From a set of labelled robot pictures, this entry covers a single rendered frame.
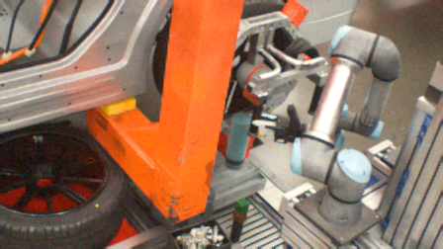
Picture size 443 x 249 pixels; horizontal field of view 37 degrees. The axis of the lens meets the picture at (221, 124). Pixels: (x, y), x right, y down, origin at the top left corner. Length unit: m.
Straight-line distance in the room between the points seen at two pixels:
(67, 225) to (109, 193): 0.23
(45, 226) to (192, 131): 0.67
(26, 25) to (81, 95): 0.58
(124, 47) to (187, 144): 0.55
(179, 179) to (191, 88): 0.39
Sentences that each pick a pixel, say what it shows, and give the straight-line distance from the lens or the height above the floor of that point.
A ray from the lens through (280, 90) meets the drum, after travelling 2.76.
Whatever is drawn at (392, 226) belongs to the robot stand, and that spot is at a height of 0.80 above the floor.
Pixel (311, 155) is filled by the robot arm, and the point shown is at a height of 1.03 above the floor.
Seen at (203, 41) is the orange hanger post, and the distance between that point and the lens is 2.09.
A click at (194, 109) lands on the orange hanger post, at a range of 2.23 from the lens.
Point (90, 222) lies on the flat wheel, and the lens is 2.60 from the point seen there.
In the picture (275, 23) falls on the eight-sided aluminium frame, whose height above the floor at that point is 1.11.
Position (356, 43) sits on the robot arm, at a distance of 2.28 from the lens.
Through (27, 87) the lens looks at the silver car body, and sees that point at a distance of 2.54.
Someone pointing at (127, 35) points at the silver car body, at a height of 1.04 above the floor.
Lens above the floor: 2.33
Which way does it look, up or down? 36 degrees down
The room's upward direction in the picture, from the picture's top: 10 degrees clockwise
